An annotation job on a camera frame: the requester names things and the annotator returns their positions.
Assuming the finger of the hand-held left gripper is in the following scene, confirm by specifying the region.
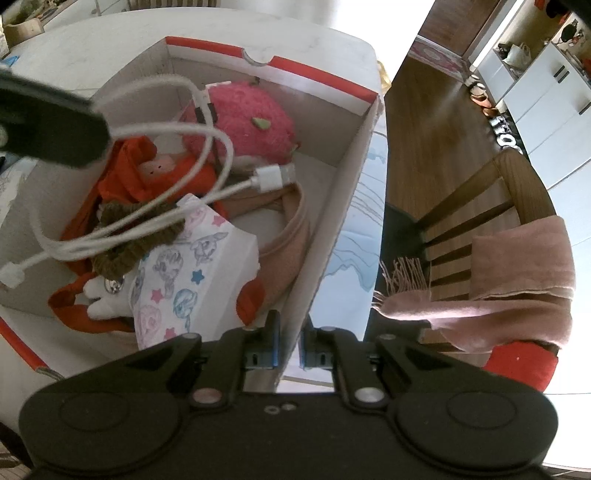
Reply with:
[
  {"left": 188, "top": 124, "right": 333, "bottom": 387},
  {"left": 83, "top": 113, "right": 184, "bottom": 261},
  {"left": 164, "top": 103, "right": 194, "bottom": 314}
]
[
  {"left": 0, "top": 91, "right": 110, "bottom": 169},
  {"left": 0, "top": 69, "right": 98, "bottom": 114}
]

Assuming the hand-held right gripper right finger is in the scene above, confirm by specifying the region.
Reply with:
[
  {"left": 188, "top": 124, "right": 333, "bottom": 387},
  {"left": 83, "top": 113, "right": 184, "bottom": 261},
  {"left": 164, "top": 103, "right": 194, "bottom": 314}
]
[{"left": 299, "top": 318, "right": 509, "bottom": 411}]

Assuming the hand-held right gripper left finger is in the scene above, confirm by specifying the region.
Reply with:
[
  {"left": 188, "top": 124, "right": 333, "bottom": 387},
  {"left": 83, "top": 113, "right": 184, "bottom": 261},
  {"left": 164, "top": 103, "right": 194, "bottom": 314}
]
[{"left": 69, "top": 310, "right": 281, "bottom": 411}]

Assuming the red cloth garment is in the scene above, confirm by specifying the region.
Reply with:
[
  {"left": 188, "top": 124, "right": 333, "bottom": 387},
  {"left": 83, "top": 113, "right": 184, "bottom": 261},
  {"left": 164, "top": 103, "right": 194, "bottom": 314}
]
[{"left": 48, "top": 136, "right": 267, "bottom": 334}]

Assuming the pink cloth garment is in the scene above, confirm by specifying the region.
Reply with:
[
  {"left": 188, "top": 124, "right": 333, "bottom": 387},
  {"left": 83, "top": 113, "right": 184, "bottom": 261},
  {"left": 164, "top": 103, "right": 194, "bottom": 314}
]
[{"left": 226, "top": 181, "right": 313, "bottom": 306}]

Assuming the printed tissue packet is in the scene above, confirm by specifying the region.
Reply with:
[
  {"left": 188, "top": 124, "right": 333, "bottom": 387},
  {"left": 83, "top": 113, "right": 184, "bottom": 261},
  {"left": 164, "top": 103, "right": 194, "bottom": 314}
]
[{"left": 129, "top": 194, "right": 260, "bottom": 350}]

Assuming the brown knitted cloth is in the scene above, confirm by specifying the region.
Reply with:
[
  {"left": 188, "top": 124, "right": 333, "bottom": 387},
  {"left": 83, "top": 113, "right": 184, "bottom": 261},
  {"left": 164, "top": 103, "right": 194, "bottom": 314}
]
[{"left": 90, "top": 200, "right": 186, "bottom": 278}]

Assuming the white charging cable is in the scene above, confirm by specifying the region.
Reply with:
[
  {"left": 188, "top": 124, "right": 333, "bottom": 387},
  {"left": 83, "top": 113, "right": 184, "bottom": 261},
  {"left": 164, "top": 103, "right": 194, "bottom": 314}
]
[{"left": 0, "top": 76, "right": 297, "bottom": 290}]

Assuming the white tooth plush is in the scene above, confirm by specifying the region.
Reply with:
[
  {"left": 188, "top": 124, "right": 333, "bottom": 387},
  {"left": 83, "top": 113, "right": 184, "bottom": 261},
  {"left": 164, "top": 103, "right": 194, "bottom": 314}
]
[{"left": 82, "top": 272, "right": 138, "bottom": 320}]

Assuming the pink plush toy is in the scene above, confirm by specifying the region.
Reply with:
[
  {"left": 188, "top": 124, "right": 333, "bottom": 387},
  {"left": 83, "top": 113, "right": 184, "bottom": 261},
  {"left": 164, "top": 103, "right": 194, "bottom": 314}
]
[{"left": 182, "top": 80, "right": 299, "bottom": 168}]

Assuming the red cardboard box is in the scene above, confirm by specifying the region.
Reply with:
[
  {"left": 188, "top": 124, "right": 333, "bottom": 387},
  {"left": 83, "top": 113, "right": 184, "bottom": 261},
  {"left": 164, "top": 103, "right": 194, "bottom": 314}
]
[{"left": 0, "top": 37, "right": 385, "bottom": 393}]

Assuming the wooden slat-back chair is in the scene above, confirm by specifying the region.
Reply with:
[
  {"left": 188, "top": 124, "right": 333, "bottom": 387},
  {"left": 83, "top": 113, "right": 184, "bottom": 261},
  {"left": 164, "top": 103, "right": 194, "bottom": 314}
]
[
  {"left": 90, "top": 0, "right": 219, "bottom": 14},
  {"left": 383, "top": 150, "right": 563, "bottom": 352}
]

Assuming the red cushion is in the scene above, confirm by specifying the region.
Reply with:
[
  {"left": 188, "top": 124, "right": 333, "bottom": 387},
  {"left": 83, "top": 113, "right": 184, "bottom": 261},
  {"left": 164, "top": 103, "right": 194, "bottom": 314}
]
[{"left": 482, "top": 342, "right": 559, "bottom": 394}]

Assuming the pink fringed scarf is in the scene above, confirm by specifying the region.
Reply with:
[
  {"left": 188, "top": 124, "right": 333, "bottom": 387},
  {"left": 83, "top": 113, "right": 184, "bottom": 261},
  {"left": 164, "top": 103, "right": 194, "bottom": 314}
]
[{"left": 372, "top": 215, "right": 578, "bottom": 354}]

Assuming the small yellow object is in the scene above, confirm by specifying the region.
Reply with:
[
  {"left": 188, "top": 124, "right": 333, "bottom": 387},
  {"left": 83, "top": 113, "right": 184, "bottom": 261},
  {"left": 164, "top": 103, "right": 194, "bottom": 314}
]
[{"left": 376, "top": 59, "right": 394, "bottom": 94}]

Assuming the row of shoes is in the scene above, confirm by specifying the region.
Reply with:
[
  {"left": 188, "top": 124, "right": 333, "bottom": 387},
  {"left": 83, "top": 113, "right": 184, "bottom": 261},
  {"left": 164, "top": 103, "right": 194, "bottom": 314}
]
[{"left": 466, "top": 74, "right": 523, "bottom": 158}]

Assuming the red patterned rug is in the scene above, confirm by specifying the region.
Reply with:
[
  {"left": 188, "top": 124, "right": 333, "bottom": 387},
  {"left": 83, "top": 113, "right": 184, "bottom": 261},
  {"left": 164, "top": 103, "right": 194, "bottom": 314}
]
[{"left": 409, "top": 37, "right": 470, "bottom": 78}]

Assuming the white tote bag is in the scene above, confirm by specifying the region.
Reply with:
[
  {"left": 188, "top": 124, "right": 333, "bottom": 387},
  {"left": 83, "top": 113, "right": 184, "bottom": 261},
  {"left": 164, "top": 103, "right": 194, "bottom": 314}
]
[{"left": 501, "top": 41, "right": 533, "bottom": 68}]

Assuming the brown door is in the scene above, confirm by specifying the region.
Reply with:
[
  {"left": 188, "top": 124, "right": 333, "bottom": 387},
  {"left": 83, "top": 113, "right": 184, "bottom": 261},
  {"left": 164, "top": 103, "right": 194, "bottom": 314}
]
[{"left": 418, "top": 0, "right": 514, "bottom": 62}]

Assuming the white wall cabinet unit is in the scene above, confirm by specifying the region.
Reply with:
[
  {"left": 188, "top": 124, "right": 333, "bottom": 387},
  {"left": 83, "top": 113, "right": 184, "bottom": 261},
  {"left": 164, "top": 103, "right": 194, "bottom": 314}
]
[{"left": 475, "top": 25, "right": 591, "bottom": 191}]

